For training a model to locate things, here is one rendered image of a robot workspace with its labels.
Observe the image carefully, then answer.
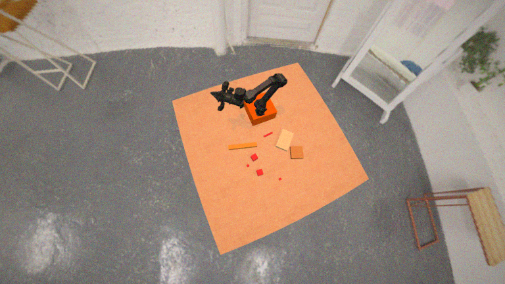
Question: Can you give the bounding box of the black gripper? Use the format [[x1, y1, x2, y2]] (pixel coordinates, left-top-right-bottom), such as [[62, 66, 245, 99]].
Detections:
[[210, 81, 234, 111]]

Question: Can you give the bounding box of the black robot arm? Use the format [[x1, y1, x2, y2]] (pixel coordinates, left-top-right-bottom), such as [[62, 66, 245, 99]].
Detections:
[[227, 73, 288, 116]]

